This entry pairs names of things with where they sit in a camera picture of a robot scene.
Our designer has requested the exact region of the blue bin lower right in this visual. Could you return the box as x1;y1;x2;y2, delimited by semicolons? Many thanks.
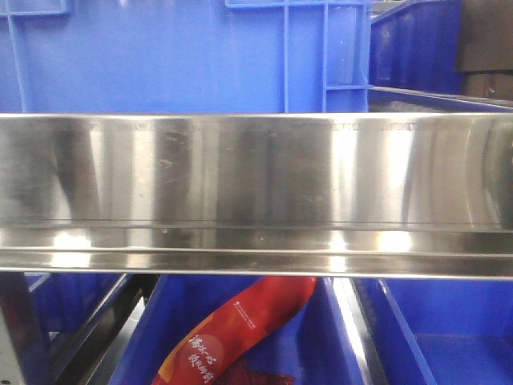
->
357;278;512;384

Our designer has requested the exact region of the blue bin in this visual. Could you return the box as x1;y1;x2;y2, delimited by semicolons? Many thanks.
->
108;275;364;384
370;1;462;95
357;278;512;384

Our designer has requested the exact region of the blue bin lower middle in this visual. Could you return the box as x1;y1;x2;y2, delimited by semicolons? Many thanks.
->
108;275;364;384

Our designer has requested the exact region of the stainless steel shelf rail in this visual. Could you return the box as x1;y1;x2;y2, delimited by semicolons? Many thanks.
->
1;113;512;280

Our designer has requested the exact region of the red snack bag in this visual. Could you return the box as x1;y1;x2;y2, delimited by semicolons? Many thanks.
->
152;276;317;384

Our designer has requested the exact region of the large blue bin upper shelf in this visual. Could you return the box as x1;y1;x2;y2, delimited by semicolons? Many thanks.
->
1;1;371;113

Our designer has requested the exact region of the blue bin upper right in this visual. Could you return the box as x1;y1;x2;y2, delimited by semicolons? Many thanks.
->
370;1;462;95

